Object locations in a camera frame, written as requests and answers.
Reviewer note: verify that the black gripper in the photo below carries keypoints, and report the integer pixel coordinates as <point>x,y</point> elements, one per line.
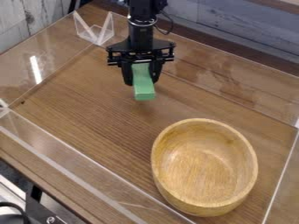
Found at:
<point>141,48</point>

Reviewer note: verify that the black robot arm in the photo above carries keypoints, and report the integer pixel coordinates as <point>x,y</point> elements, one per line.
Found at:
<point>145,10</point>

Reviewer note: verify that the green rectangular block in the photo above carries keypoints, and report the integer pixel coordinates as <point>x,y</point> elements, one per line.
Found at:
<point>143,84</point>

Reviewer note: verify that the brown wooden bowl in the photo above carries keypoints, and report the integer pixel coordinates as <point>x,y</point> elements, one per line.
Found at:
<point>205,166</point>

